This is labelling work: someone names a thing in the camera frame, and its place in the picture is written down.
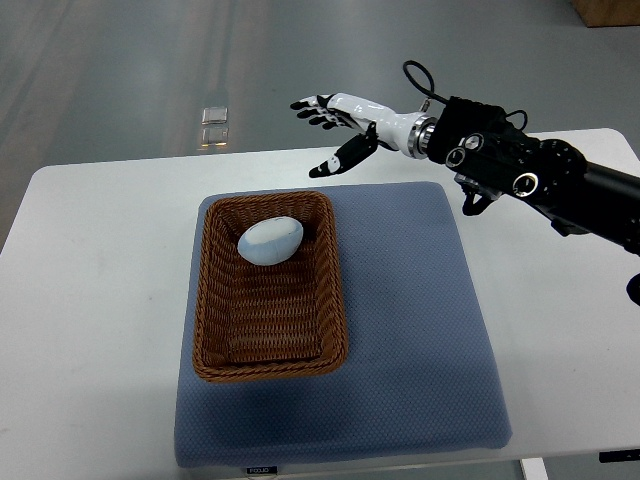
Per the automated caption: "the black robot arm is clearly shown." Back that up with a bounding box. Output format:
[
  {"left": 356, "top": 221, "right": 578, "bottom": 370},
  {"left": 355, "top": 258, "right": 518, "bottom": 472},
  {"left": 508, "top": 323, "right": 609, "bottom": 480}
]
[{"left": 290, "top": 93, "right": 639, "bottom": 254}]

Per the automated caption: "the light blue egg toy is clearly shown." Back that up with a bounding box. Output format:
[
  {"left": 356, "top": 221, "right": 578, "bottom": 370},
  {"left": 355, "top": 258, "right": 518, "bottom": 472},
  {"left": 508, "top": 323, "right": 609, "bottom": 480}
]
[{"left": 237, "top": 216, "right": 304, "bottom": 266}]

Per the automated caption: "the blue padded mat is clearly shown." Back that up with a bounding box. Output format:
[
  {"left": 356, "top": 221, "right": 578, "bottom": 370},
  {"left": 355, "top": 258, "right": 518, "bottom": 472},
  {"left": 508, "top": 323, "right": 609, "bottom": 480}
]
[{"left": 174, "top": 182, "right": 511, "bottom": 468}]

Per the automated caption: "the white table leg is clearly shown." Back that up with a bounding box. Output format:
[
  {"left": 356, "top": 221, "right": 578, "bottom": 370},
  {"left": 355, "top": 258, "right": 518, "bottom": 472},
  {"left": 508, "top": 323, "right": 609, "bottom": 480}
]
[{"left": 520, "top": 457, "right": 549, "bottom": 480}]

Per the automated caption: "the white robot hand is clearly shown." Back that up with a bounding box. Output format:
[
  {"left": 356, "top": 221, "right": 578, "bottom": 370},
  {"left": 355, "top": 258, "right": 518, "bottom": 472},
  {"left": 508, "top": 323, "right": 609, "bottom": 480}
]
[{"left": 290, "top": 93, "right": 431, "bottom": 178}]

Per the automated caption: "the brown cardboard box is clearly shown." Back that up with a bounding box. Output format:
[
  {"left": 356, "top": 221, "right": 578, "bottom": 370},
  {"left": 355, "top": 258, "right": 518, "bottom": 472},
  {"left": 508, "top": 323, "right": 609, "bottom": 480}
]
[{"left": 570, "top": 0, "right": 639, "bottom": 28}]

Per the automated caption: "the brown wicker basket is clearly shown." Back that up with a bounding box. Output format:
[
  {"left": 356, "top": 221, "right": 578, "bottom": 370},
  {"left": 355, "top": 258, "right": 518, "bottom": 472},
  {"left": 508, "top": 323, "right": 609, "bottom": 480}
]
[{"left": 192, "top": 191, "right": 349, "bottom": 383}]

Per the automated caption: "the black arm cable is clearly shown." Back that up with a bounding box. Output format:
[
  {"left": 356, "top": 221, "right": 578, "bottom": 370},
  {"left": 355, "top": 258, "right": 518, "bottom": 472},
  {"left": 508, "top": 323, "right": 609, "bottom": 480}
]
[{"left": 402, "top": 60, "right": 451, "bottom": 112}]

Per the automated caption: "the lower metal floor plate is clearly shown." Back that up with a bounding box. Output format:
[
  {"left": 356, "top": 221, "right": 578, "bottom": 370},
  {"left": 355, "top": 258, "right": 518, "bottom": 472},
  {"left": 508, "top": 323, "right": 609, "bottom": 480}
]
[{"left": 200, "top": 127, "right": 229, "bottom": 149}]

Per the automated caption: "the upper metal floor plate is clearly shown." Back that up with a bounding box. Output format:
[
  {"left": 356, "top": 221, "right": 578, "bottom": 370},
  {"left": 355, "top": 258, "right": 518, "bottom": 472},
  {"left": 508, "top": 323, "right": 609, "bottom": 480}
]
[{"left": 201, "top": 106, "right": 228, "bottom": 125}]

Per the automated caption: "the metal floor plate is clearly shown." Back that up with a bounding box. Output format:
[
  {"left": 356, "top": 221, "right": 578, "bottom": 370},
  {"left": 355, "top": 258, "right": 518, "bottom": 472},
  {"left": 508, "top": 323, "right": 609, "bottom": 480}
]
[
  {"left": 200, "top": 127, "right": 229, "bottom": 149},
  {"left": 201, "top": 106, "right": 228, "bottom": 125}
]

